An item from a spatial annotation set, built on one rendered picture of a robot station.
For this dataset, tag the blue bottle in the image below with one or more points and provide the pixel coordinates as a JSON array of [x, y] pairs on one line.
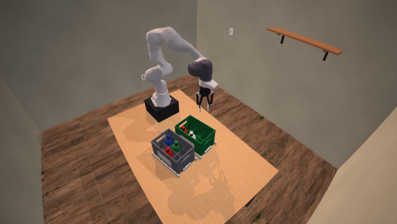
[[169, 141]]

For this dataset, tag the green plastic crate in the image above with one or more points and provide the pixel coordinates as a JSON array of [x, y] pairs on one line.
[[205, 135]]

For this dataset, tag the green bottle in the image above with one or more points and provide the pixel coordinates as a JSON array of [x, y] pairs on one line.
[[176, 147]]

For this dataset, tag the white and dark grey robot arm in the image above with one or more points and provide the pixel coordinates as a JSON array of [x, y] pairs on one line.
[[202, 68]]

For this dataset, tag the grey divided bottle crate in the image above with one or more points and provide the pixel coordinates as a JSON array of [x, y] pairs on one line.
[[180, 159]]

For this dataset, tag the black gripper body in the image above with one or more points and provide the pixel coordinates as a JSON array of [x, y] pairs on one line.
[[204, 90]]

